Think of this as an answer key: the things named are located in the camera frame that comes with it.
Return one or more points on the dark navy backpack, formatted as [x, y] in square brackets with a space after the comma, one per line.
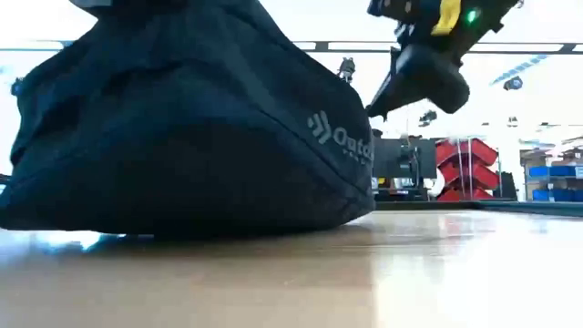
[182, 159]

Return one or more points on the red storage bin rack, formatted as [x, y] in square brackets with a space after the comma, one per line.
[469, 168]

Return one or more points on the blue storage bin shelf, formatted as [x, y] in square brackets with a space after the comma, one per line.
[553, 182]

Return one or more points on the black ceiling spotlight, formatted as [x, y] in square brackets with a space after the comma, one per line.
[513, 83]
[346, 68]
[428, 117]

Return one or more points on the yellow tag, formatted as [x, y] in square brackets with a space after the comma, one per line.
[446, 18]

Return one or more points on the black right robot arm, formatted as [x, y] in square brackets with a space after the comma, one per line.
[492, 13]

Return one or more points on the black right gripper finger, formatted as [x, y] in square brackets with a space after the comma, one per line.
[386, 96]

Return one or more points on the black box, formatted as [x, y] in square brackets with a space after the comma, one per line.
[508, 187]

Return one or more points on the person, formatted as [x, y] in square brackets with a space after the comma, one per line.
[378, 133]

